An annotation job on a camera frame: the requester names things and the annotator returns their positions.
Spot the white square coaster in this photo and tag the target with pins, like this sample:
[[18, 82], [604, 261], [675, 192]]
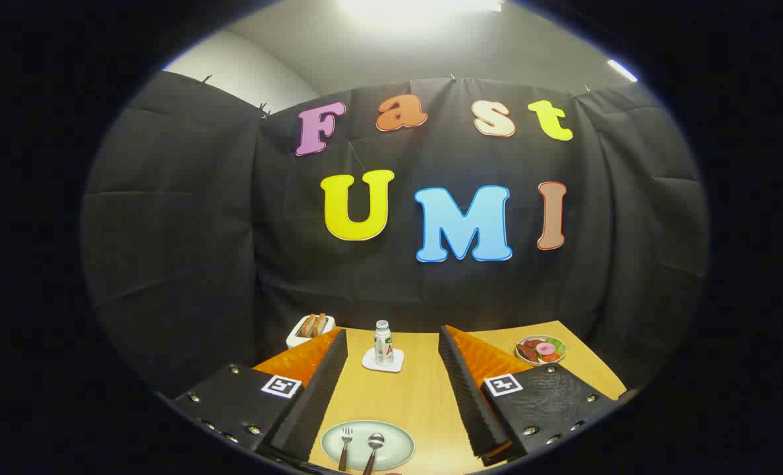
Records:
[[371, 363]]

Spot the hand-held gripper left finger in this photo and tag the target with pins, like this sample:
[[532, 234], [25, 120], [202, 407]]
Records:
[[312, 402]]

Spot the white toaster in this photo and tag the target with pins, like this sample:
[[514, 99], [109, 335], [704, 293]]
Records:
[[295, 338]]

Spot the small clear plastic bottle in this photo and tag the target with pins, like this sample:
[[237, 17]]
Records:
[[383, 346]]

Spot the bright ceiling light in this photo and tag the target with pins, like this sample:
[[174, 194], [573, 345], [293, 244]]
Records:
[[417, 10]]

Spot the plate of toy food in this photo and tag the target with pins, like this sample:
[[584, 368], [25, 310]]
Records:
[[539, 349]]

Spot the pale green oval plate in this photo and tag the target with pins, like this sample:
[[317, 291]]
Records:
[[394, 442]]

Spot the toasted bread slice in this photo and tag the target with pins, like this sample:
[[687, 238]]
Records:
[[320, 324], [307, 326]]

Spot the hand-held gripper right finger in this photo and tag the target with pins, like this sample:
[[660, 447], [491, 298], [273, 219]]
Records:
[[473, 402]]

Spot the small ceiling light strip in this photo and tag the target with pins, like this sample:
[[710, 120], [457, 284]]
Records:
[[622, 70]]

